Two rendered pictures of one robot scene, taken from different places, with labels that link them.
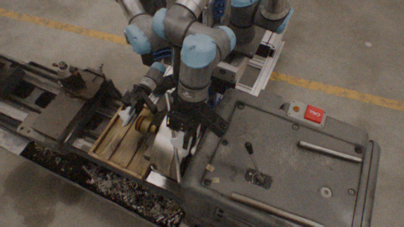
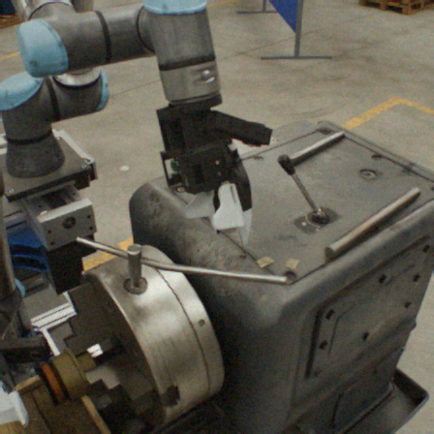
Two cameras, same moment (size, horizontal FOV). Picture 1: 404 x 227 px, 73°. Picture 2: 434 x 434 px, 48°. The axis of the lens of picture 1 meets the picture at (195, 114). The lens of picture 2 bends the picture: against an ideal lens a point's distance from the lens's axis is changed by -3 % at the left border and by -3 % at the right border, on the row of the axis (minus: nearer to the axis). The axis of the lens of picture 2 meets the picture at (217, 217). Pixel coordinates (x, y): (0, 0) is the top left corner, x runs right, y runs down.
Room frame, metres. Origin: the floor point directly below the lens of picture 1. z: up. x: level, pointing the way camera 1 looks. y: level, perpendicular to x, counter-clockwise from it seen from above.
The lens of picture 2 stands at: (0.09, 0.54, 1.81)
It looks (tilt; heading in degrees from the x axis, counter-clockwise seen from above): 37 degrees down; 298
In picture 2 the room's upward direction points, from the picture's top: straight up
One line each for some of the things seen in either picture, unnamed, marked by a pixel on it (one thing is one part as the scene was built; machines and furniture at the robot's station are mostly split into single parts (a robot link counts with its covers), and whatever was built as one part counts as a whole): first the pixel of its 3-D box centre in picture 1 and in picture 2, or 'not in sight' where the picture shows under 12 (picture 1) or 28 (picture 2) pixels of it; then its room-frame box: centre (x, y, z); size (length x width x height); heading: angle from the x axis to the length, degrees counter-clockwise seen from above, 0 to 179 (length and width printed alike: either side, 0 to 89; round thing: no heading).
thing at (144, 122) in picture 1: (148, 126); (69, 375); (0.56, 0.20, 1.08); 0.09 x 0.09 x 0.09; 64
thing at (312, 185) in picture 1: (272, 176); (292, 255); (0.34, -0.30, 1.06); 0.59 x 0.48 x 0.39; 64
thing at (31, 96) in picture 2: (245, 5); (25, 103); (1.02, -0.23, 1.33); 0.13 x 0.12 x 0.14; 58
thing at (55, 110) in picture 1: (72, 101); not in sight; (0.78, 0.63, 0.95); 0.43 x 0.17 x 0.05; 154
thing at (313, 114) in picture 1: (314, 114); not in sight; (0.50, -0.43, 1.26); 0.06 x 0.06 x 0.02; 64
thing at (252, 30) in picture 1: (240, 26); (32, 146); (1.02, -0.22, 1.21); 0.15 x 0.15 x 0.10
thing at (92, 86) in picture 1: (81, 88); not in sight; (0.83, 0.58, 0.99); 0.20 x 0.10 x 0.05; 64
